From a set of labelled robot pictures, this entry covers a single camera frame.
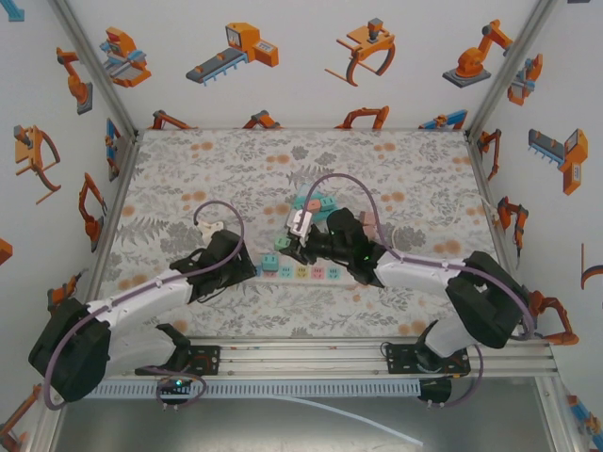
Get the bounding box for white power strip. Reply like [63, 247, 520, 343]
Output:
[252, 261, 362, 291]

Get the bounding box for teal triangular socket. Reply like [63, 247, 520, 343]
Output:
[287, 182, 339, 222]

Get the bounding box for floral table mat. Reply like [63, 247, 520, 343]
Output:
[87, 129, 524, 338]

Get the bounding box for black board with green LED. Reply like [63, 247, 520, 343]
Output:
[156, 376, 194, 411]

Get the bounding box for grey metal sheet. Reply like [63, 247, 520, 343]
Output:
[46, 397, 557, 452]

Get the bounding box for white plastic tube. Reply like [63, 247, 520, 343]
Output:
[275, 394, 425, 448]

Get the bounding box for black connector box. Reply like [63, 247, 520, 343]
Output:
[416, 379, 453, 410]

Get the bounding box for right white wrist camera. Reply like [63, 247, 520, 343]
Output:
[285, 208, 316, 237]

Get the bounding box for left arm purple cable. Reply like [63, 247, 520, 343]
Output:
[42, 201, 246, 410]

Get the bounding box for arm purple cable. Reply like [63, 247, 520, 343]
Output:
[303, 172, 536, 409]
[42, 201, 246, 410]

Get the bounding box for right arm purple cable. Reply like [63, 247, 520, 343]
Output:
[303, 172, 536, 409]

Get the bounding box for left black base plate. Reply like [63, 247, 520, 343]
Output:
[135, 345, 222, 377]

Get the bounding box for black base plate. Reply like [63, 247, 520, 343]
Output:
[385, 343, 472, 378]
[135, 345, 222, 377]

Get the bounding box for aluminium frame rails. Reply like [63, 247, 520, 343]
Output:
[44, 339, 560, 379]

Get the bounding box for aluminium side rail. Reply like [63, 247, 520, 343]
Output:
[74, 130, 142, 341]
[464, 129, 536, 340]

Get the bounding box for white slotted cable duct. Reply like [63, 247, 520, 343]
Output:
[64, 380, 421, 398]

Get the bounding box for grey corner bracket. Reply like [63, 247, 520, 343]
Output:
[107, 136, 138, 183]

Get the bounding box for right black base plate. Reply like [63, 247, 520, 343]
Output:
[385, 343, 472, 378]

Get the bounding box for aluminium corner post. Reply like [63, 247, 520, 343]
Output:
[464, 0, 561, 140]
[46, 0, 141, 140]

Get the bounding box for aluminium frame leg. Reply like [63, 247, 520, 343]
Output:
[536, 376, 583, 452]
[25, 376, 67, 452]

